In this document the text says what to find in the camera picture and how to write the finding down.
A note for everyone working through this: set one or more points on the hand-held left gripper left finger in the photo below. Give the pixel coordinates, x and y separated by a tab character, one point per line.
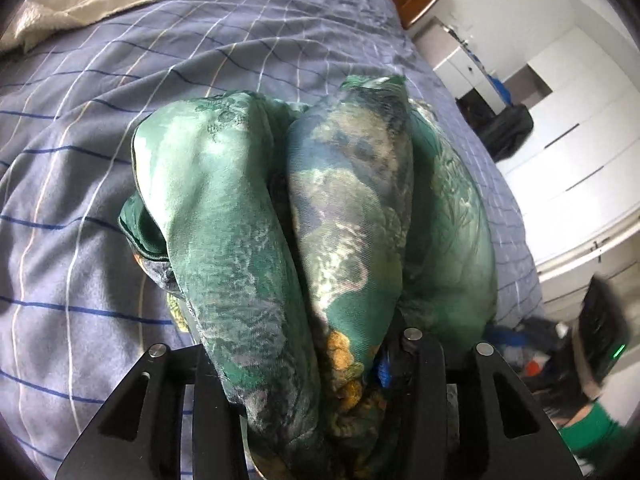
145	410

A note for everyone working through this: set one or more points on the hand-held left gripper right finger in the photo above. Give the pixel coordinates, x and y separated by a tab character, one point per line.
430	400

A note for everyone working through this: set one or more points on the green printed padded jacket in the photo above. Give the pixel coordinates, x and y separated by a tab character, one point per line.
320	240

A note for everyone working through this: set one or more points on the pile of mixed clothes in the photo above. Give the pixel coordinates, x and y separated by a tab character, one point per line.
530	355

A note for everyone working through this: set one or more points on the white wardrobe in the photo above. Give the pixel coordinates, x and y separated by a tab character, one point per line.
575	160

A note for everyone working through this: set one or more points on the bed with blue checked sheet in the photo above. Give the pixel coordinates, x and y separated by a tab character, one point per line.
100	160

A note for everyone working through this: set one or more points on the white desk with drawer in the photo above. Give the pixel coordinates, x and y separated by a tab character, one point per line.
462	67

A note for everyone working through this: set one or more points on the cream fleece blanket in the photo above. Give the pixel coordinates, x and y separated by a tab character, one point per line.
60	10

